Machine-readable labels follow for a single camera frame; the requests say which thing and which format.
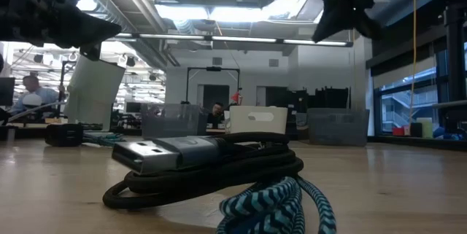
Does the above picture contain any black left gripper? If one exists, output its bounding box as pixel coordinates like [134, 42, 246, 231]
[0, 0, 122, 62]

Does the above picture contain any small black box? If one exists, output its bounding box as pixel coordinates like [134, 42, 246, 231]
[45, 122, 84, 147]

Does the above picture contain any teal braided cable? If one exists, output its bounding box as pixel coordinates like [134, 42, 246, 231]
[82, 131, 127, 148]

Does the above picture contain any black USB cable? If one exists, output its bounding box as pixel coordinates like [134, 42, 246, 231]
[101, 131, 305, 210]

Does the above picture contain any tall white bin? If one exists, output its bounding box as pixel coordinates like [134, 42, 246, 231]
[63, 54, 126, 133]

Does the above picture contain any clear grey plastic bin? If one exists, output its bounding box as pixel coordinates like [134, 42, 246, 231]
[141, 103, 208, 139]

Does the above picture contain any person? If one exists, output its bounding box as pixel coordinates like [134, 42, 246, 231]
[9, 75, 66, 117]
[207, 101, 225, 129]

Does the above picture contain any small dark monitor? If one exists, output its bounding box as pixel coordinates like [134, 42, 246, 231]
[125, 101, 142, 114]

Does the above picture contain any grey slanted bar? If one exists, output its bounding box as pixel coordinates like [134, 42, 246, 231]
[7, 101, 69, 122]

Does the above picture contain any dark computer monitor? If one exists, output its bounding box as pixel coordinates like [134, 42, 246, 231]
[0, 77, 16, 106]

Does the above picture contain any overhead light bar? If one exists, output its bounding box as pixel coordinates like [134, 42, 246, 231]
[115, 32, 354, 48]

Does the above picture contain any black container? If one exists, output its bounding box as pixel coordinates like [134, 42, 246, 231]
[409, 122, 423, 139]

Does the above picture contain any pale green container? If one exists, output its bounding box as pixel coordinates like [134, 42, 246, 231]
[417, 117, 434, 139]

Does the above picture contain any blue object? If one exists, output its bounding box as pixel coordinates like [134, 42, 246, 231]
[433, 127, 466, 141]

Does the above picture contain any black vertical post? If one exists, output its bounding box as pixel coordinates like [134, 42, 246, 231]
[444, 2, 467, 133]

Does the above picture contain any white bin with handle slot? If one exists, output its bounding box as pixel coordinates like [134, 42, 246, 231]
[228, 105, 289, 135]

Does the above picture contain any black frame stand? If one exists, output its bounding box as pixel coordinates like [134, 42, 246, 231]
[185, 66, 242, 106]

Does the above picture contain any grey horizontal rail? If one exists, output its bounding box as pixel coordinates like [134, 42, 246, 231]
[432, 99, 467, 110]

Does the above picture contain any blue black braided cable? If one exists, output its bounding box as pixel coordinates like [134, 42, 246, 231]
[215, 175, 337, 234]

